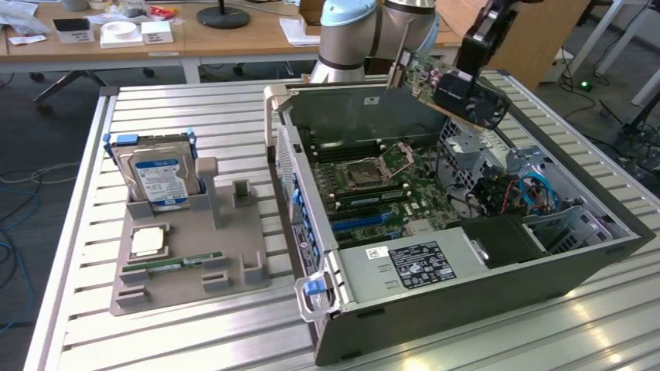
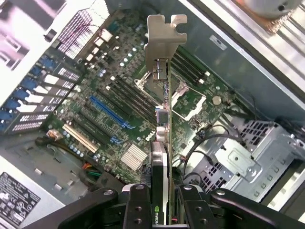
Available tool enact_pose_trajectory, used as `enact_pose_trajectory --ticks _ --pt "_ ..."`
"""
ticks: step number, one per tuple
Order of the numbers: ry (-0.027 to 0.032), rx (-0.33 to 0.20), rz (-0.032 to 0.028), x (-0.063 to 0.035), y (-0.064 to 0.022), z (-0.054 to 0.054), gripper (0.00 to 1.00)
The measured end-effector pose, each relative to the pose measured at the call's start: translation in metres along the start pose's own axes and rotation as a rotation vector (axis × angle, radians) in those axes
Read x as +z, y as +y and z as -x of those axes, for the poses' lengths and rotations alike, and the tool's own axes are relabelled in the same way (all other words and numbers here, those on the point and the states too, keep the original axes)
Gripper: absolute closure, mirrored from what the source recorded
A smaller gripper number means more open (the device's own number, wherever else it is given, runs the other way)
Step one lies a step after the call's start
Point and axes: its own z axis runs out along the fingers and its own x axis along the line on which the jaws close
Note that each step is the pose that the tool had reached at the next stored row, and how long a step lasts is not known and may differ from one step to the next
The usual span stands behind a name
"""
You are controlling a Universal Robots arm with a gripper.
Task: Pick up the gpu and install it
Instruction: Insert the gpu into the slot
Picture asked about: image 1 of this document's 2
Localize blue expansion slot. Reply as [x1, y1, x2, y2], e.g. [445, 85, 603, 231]
[327, 211, 393, 230]

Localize stack of white papers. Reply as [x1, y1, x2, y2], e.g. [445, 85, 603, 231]
[277, 17, 321, 47]

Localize crumpled plastic bag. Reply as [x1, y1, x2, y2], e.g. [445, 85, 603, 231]
[0, 0, 51, 36]

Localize white floor cable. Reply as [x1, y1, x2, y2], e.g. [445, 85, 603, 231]
[0, 162, 78, 185]

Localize grey parts rack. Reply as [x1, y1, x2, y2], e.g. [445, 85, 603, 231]
[107, 156, 273, 316]

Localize metal disk bay cage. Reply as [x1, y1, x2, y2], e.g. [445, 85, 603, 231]
[437, 117, 515, 182]

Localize black graphics card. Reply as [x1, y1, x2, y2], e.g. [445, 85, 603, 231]
[383, 49, 513, 131]

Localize hard disk in blue carrier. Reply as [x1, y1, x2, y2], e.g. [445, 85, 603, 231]
[101, 129, 201, 213]

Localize open grey PC case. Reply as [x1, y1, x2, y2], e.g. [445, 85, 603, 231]
[261, 75, 657, 366]

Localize plain white box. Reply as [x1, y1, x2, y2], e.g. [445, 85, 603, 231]
[138, 21, 174, 46]

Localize silver chipset heatsink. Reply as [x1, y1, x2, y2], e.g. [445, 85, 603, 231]
[406, 220, 439, 237]

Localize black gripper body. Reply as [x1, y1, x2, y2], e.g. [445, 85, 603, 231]
[466, 0, 518, 43]

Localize white table frame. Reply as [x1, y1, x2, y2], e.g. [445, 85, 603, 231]
[566, 0, 660, 105]

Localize black chair base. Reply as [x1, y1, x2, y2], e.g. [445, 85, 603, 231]
[29, 69, 155, 115]

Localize black lamp base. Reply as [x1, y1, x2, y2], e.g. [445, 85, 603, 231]
[195, 0, 251, 29]

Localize white tape roll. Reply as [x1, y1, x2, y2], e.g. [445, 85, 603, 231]
[98, 21, 145, 49]

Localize green motherboard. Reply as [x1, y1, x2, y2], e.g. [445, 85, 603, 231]
[298, 131, 465, 250]

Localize wooden desk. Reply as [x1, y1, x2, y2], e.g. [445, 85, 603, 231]
[0, 0, 467, 74]

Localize green RAM stick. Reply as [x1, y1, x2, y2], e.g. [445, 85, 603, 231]
[121, 251, 225, 274]

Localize silver CPU chip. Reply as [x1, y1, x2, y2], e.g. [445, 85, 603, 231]
[127, 226, 170, 259]

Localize white paper card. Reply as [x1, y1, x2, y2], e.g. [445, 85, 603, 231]
[6, 34, 47, 46]

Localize blue floor cable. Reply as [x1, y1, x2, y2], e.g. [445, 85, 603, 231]
[0, 185, 41, 333]

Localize RAM stick with label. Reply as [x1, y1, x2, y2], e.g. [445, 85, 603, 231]
[337, 188, 407, 208]

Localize brown cardboard box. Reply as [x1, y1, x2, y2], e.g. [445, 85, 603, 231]
[298, 0, 330, 36]

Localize white box with black top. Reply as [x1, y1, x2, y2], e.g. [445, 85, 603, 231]
[51, 18, 95, 43]

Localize grey power supply unit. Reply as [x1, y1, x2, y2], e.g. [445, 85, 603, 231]
[329, 227, 489, 306]

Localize CPU socket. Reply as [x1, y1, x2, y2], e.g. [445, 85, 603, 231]
[342, 158, 393, 191]

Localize CPU socket cover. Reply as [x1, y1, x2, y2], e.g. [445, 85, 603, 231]
[378, 141, 417, 179]

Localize blue data wire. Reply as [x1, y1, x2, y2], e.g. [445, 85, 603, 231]
[514, 174, 561, 214]

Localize wooden cabinet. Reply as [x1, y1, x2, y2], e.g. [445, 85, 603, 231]
[453, 0, 591, 90]

